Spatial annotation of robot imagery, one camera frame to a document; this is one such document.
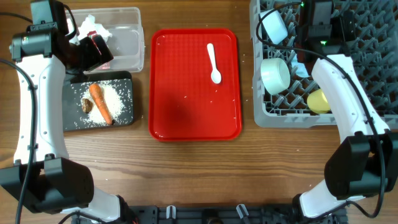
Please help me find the red snack wrapper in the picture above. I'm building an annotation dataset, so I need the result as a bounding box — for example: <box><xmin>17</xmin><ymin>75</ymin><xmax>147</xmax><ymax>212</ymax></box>
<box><xmin>87</xmin><ymin>31</ymin><xmax>114</xmax><ymax>67</ymax></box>

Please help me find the white napkin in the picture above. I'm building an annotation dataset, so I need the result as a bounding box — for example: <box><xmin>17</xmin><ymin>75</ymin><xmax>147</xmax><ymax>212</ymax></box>
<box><xmin>70</xmin><ymin>14</ymin><xmax>113</xmax><ymax>45</ymax></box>

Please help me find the orange carrot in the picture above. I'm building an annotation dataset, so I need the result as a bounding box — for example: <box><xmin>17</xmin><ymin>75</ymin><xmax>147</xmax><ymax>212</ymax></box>
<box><xmin>89</xmin><ymin>83</ymin><xmax>113</xmax><ymax>125</ymax></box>

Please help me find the brown food scrap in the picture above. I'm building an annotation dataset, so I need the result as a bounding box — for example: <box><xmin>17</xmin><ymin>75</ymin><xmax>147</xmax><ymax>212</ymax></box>
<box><xmin>81</xmin><ymin>98</ymin><xmax>93</xmax><ymax>114</ymax></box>

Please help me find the white rice pile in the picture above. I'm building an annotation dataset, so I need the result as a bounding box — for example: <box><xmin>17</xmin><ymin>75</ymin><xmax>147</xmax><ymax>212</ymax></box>
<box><xmin>70</xmin><ymin>78</ymin><xmax>134</xmax><ymax>129</ymax></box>

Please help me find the light blue bowl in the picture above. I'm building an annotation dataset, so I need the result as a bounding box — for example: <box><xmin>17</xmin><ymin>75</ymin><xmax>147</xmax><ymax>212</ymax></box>
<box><xmin>261</xmin><ymin>11</ymin><xmax>288</xmax><ymax>44</ymax></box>

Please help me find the yellow plastic cup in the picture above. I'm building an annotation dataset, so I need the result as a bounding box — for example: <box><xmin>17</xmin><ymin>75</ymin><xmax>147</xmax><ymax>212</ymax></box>
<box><xmin>307</xmin><ymin>89</ymin><xmax>330</xmax><ymax>114</ymax></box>

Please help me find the mint green bowl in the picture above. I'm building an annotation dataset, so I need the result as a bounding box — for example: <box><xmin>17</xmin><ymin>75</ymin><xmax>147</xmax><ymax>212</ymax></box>
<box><xmin>261</xmin><ymin>58</ymin><xmax>290</xmax><ymax>95</ymax></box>

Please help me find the white plastic spoon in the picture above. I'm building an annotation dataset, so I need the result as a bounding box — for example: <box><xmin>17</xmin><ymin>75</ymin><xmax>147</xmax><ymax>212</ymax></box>
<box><xmin>206</xmin><ymin>43</ymin><xmax>221</xmax><ymax>84</ymax></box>

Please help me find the light blue plate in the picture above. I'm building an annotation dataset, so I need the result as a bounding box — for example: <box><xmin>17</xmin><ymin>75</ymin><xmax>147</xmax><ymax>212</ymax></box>
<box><xmin>291</xmin><ymin>54</ymin><xmax>310</xmax><ymax>78</ymax></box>

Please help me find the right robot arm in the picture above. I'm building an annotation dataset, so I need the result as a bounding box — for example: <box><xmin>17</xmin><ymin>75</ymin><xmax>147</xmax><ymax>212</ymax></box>
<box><xmin>295</xmin><ymin>1</ymin><xmax>397</xmax><ymax>219</ymax></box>

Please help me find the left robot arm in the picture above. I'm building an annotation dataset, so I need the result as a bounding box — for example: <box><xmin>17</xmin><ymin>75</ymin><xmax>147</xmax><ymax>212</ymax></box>
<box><xmin>1</xmin><ymin>1</ymin><xmax>137</xmax><ymax>223</ymax></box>

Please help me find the black waste tray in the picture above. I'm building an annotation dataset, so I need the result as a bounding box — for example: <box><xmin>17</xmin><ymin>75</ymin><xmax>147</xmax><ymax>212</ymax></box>
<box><xmin>62</xmin><ymin>71</ymin><xmax>134</xmax><ymax>131</ymax></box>

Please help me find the grey dishwasher rack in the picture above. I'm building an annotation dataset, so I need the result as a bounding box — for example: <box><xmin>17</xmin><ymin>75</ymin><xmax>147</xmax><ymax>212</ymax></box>
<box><xmin>249</xmin><ymin>0</ymin><xmax>397</xmax><ymax>129</ymax></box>

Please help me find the clear plastic bin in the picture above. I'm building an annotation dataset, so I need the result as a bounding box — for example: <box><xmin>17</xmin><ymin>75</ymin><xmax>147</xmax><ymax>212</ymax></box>
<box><xmin>67</xmin><ymin>7</ymin><xmax>145</xmax><ymax>73</ymax></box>

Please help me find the red serving tray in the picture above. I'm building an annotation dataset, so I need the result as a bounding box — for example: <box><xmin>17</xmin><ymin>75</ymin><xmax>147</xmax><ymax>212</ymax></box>
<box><xmin>148</xmin><ymin>28</ymin><xmax>243</xmax><ymax>141</ymax></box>

